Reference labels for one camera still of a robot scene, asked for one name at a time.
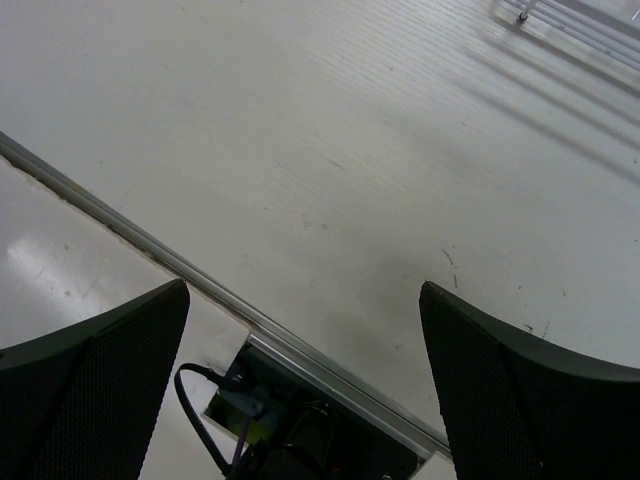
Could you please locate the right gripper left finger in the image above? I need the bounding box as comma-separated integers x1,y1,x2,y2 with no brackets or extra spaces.
1,279,190,479

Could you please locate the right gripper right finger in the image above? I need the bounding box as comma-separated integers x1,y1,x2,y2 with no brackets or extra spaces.
419,282,639,479

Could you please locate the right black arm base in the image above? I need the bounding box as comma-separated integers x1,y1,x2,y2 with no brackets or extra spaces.
173,345,425,479

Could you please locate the white front board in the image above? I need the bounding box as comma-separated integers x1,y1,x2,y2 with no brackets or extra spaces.
1,157,248,479

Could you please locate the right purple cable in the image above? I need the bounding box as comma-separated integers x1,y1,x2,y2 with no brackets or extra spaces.
230,417,254,474

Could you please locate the aluminium frame rail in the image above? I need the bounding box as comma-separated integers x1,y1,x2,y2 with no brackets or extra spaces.
1,134,452,458

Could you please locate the white wire dish rack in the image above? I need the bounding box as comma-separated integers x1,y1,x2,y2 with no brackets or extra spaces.
506,0,639,71

